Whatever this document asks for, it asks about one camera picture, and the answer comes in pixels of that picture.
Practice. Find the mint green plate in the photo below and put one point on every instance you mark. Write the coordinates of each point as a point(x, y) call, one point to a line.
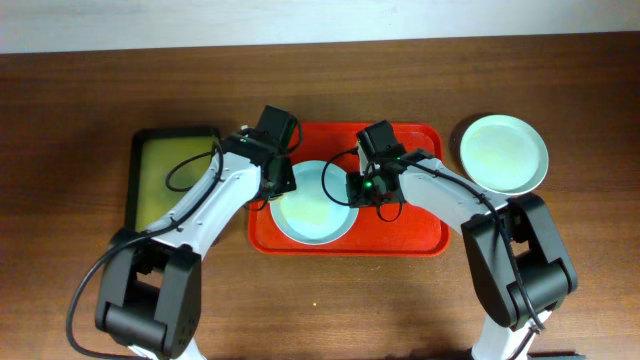
point(504, 154)

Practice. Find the red plastic tray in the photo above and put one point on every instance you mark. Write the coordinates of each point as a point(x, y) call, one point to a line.
point(415, 232)

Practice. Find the black tray with soapy water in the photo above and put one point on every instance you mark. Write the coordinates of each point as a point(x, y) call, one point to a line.
point(163, 162)

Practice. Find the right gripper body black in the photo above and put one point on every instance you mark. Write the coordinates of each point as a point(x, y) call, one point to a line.
point(361, 192)

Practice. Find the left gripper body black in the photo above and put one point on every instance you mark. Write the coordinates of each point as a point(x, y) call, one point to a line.
point(282, 175)

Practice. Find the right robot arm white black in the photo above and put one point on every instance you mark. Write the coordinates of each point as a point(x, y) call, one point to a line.
point(520, 267)

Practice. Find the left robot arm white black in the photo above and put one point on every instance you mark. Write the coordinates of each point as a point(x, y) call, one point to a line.
point(150, 295)

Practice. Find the light blue plate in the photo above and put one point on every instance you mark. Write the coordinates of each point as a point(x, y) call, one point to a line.
point(307, 215)

